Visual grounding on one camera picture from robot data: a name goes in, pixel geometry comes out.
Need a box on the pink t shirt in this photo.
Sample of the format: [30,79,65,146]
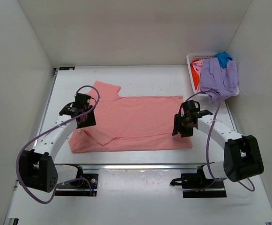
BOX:
[69,81,192,153]

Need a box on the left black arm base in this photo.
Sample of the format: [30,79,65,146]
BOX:
[52,164,99,196]

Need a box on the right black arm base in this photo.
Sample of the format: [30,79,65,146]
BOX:
[169,166,227,199]

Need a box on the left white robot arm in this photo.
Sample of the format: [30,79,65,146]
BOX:
[17,93,96,193]

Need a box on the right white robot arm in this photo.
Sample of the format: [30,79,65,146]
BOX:
[172,100,264,182]

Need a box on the orange t shirt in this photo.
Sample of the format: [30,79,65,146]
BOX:
[190,63,199,90]

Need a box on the lavender t shirt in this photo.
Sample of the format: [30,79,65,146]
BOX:
[199,58,238,103]

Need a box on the black label sticker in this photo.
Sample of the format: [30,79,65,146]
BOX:
[59,67,75,71]

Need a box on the light pink garment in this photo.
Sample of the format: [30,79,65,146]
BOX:
[191,59,204,75]

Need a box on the white plastic laundry basket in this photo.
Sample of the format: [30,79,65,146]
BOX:
[187,53,240,98]

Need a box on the blue t shirt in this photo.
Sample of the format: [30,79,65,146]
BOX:
[214,52,233,68]

